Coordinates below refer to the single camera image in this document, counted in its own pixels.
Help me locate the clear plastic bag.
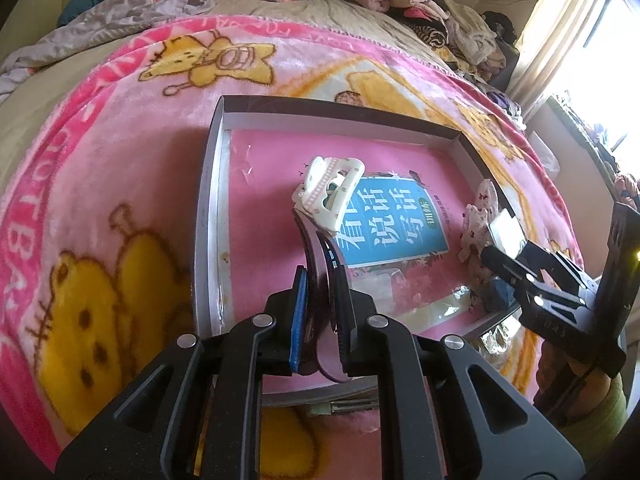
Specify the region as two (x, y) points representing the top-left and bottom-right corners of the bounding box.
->
(529, 131), (562, 177)

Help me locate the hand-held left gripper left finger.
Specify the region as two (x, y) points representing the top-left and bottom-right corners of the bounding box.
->
(55, 266), (311, 480)

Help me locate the small silver box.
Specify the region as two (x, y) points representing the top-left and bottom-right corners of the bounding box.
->
(489, 211), (528, 257)

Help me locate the large cream hair claw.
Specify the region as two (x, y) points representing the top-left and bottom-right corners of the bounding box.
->
(291, 156), (367, 235)

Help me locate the floral fabric bow hair clip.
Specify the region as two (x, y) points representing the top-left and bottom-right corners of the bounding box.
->
(457, 179), (501, 263)

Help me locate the light purple quilt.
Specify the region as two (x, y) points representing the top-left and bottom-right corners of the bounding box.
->
(0, 0), (217, 107)

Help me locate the brown hair claw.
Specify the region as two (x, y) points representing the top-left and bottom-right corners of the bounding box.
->
(294, 209), (353, 386)

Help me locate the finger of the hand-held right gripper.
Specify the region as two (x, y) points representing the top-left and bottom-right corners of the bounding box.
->
(481, 240), (588, 308)
(486, 276), (556, 323)

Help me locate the cream curtain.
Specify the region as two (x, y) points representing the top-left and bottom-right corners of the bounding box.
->
(504, 0), (618, 122)

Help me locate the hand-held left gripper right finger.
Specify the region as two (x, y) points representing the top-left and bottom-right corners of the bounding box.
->
(327, 255), (587, 480)

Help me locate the window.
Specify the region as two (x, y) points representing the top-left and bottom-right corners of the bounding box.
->
(572, 0), (640, 166)

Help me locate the grey cardboard box pink bottom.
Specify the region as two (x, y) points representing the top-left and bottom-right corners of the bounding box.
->
(191, 94), (528, 408)

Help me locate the pink printed bear blanket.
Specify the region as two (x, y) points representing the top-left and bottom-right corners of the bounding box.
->
(0, 14), (598, 473)

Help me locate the pile of mixed clothes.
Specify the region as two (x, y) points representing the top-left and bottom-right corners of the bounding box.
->
(389, 0), (522, 87)

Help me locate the green fleece cloth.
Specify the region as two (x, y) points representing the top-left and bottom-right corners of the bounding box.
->
(594, 374), (630, 443)

